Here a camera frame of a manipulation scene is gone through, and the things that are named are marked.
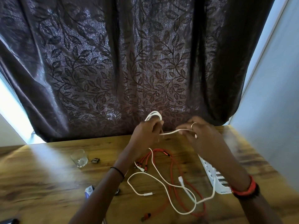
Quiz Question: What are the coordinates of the person's left hand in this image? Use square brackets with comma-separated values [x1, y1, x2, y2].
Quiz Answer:
[124, 118, 164, 161]

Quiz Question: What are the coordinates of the person's right hand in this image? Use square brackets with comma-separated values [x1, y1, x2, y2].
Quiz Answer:
[175, 116, 241, 170]

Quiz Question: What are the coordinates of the white cable with red plug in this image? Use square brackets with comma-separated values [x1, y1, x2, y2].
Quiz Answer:
[144, 111, 215, 215]

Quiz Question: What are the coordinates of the white plastic slotted basket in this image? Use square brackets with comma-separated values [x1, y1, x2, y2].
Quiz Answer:
[198, 154, 232, 194]

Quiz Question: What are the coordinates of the white cable with white plugs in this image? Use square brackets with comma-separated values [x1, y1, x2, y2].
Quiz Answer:
[127, 161, 156, 197]

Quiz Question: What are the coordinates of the red multi-head cable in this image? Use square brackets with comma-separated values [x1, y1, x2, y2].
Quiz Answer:
[134, 148, 207, 222]

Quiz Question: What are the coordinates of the person's left forearm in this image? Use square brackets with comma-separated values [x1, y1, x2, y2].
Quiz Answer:
[69, 157, 140, 224]

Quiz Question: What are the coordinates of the person's right forearm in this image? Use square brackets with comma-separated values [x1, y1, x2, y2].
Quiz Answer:
[210, 158, 283, 224]

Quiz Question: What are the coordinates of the black thread wristband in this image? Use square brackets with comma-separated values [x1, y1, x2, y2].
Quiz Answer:
[110, 166, 125, 182]

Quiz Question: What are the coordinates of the red wristband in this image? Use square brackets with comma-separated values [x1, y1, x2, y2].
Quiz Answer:
[230, 175, 256, 196]

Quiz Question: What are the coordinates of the clear drinking glass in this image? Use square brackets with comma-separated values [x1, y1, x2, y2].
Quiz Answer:
[70, 149, 88, 168]

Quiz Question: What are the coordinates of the brown leaf-patterned curtain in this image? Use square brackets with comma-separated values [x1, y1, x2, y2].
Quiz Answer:
[0, 0, 277, 143]

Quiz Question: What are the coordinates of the white and blue eraser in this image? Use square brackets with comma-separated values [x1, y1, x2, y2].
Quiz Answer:
[84, 185, 95, 198]

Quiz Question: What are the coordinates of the black beaded bracelet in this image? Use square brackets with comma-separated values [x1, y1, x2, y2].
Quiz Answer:
[232, 183, 261, 200]

